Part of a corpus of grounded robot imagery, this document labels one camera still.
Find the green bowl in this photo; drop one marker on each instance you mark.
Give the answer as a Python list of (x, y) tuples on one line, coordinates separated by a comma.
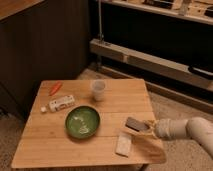
[(82, 122)]

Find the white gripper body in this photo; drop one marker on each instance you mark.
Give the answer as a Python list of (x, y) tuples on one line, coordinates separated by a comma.
[(171, 129)]

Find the clear plastic cup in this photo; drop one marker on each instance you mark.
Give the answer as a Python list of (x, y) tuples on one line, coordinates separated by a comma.
[(97, 89)]

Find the wooden shelf rack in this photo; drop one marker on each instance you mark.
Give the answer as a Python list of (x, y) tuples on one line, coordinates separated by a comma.
[(174, 47)]

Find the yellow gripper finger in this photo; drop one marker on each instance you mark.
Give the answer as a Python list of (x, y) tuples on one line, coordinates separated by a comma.
[(150, 123), (140, 133)]

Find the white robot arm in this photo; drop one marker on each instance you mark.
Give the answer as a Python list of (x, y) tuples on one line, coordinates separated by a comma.
[(196, 128)]

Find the dark wooden cabinet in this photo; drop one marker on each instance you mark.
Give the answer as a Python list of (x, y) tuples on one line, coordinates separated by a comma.
[(49, 41)]

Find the orange carrot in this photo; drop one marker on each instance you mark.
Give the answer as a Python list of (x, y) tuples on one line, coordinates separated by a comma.
[(55, 88)]

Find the wooden folding table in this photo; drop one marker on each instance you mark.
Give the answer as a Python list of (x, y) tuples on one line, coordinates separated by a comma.
[(44, 142)]

